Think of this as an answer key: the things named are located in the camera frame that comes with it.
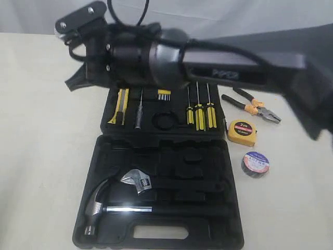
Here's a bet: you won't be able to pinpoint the steel claw hammer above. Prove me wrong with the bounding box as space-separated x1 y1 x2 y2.
84 179 231 236

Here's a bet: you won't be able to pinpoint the black electrical tape roll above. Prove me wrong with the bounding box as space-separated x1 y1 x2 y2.
241 151 270 179

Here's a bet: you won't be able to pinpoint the yellow black utility knife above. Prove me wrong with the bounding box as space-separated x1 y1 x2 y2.
108 89 130 126

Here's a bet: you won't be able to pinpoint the black plastic tool case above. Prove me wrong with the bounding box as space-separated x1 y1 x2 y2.
72 83 244 249

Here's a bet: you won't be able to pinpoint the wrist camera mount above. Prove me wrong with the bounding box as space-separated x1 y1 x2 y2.
54 1 107 36

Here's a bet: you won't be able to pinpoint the large yellow black screwdriver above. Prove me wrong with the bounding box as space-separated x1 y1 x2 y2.
195 82 206 131

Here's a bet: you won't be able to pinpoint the yellow hex key set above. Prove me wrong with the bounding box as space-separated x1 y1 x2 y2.
157 89 171 101

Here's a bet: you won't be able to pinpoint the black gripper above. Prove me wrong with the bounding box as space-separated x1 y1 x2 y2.
65 23 110 92

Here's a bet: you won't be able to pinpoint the small yellow black screwdriver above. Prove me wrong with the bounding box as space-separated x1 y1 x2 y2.
186 87 194 125

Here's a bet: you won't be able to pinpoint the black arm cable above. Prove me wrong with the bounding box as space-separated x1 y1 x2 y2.
61 0 261 63

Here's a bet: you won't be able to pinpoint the clear tester screwdriver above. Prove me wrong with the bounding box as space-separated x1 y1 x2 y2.
134 88 143 129

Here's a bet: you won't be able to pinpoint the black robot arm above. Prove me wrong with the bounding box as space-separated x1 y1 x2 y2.
63 23 332 139

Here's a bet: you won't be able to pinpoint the right yellow black screwdriver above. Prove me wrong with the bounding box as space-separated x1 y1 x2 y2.
206 83 217 129

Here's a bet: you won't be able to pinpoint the yellow tape measure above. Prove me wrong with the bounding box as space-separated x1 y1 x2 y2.
227 119 257 147

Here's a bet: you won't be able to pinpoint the black orange pliers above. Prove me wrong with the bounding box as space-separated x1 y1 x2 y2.
221 87 281 124

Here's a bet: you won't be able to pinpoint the silver adjustable wrench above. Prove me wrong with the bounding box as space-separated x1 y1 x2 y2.
120 169 229 195

